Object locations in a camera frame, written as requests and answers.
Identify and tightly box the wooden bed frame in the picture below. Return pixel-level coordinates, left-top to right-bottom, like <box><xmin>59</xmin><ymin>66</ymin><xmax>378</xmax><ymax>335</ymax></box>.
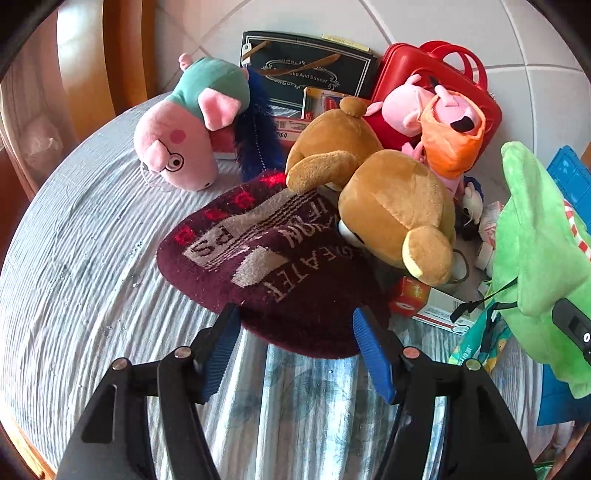
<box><xmin>0</xmin><ymin>0</ymin><xmax>158</xmax><ymax>480</ymax></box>

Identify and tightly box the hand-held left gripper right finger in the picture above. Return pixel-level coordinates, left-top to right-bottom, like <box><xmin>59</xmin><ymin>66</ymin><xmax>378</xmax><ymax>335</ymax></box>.
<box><xmin>352</xmin><ymin>305</ymin><xmax>539</xmax><ymax>480</ymax></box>

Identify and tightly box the small red box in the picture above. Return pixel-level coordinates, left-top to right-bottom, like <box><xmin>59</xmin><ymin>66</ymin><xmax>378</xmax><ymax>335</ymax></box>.
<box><xmin>389</xmin><ymin>276</ymin><xmax>431</xmax><ymax>318</ymax></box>

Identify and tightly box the small gold box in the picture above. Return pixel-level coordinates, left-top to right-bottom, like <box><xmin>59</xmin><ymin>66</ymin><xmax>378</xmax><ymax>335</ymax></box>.
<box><xmin>321</xmin><ymin>33</ymin><xmax>371</xmax><ymax>49</ymax></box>

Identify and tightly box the brown bear plush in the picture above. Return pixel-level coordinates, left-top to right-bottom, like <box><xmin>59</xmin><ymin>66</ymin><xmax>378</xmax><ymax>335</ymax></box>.
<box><xmin>285</xmin><ymin>96</ymin><xmax>458</xmax><ymax>287</ymax></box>

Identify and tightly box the blue plastic crate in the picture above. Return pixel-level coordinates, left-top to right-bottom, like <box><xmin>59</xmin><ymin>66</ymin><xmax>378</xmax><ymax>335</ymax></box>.
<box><xmin>538</xmin><ymin>145</ymin><xmax>591</xmax><ymax>425</ymax></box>

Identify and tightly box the red hard-shell case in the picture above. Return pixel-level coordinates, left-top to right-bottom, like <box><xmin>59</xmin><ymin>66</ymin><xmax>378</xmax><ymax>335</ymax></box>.
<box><xmin>369</xmin><ymin>41</ymin><xmax>502</xmax><ymax>153</ymax></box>

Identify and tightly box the red pink box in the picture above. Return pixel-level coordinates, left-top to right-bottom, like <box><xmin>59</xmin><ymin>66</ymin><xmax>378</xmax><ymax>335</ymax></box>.
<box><xmin>210</xmin><ymin>124</ymin><xmax>241</xmax><ymax>160</ymax></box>

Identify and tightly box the blue tinsel toy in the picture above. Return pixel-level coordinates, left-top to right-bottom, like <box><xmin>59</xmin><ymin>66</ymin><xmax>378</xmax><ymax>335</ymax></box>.
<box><xmin>233</xmin><ymin>69</ymin><xmax>286</xmax><ymax>182</ymax></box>

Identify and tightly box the green crocodile plush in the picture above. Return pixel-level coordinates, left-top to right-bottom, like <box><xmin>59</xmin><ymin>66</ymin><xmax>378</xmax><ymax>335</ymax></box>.
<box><xmin>490</xmin><ymin>141</ymin><xmax>591</xmax><ymax>398</ymax></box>

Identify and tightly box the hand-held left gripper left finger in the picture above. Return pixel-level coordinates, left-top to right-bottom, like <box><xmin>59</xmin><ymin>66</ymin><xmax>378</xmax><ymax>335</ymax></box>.
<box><xmin>55</xmin><ymin>302</ymin><xmax>242</xmax><ymax>480</ymax></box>

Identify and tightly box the red yellow box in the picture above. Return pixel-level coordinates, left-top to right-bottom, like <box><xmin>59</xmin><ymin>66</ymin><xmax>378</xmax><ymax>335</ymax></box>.
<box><xmin>302</xmin><ymin>88</ymin><xmax>347</xmax><ymax>121</ymax></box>

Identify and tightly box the small black item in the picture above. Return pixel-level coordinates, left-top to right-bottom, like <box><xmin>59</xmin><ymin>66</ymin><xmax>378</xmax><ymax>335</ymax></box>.
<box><xmin>455</xmin><ymin>203</ymin><xmax>481</xmax><ymax>241</ymax></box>

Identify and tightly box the white red flat box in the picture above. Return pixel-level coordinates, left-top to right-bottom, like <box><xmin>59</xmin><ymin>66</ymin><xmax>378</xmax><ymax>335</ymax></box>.
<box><xmin>411</xmin><ymin>291</ymin><xmax>481</xmax><ymax>335</ymax></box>

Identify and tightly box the pink tissue pack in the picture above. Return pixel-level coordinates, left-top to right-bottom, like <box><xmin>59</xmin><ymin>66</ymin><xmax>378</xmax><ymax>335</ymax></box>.
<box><xmin>479</xmin><ymin>202</ymin><xmax>506</xmax><ymax>241</ymax></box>

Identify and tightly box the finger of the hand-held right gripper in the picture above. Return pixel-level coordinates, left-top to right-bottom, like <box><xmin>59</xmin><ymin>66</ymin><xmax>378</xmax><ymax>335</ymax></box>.
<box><xmin>551</xmin><ymin>298</ymin><xmax>591</xmax><ymax>365</ymax></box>

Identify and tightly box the black gift box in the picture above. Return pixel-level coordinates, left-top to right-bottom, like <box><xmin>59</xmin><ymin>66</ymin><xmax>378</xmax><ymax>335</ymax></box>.
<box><xmin>239</xmin><ymin>31</ymin><xmax>379</xmax><ymax>109</ymax></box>

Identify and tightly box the teal printed bag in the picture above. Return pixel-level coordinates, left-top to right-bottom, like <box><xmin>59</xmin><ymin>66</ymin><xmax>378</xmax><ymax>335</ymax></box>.
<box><xmin>450</xmin><ymin>305</ymin><xmax>513</xmax><ymax>371</ymax></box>

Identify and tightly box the clear plastic bag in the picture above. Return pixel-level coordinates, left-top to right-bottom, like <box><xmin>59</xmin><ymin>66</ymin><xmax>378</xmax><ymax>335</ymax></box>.
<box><xmin>21</xmin><ymin>115</ymin><xmax>65</xmax><ymax>174</ymax></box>

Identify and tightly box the white mouse plush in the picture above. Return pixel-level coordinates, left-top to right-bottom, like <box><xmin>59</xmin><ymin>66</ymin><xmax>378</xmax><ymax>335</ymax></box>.
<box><xmin>462</xmin><ymin>182</ymin><xmax>485</xmax><ymax>217</ymax></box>

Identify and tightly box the pig plush teal shirt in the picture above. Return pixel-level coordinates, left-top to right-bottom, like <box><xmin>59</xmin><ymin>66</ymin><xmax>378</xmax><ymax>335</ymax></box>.
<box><xmin>134</xmin><ymin>53</ymin><xmax>251</xmax><ymax>192</ymax></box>

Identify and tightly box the white pill bottle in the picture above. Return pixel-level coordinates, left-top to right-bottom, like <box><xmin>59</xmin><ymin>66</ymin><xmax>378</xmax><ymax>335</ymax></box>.
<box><xmin>475</xmin><ymin>242</ymin><xmax>496</xmax><ymax>273</ymax></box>

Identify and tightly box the maroon knit cloth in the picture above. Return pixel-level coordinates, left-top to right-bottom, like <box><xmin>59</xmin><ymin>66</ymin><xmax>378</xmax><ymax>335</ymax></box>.
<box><xmin>156</xmin><ymin>170</ymin><xmax>393</xmax><ymax>360</ymax></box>

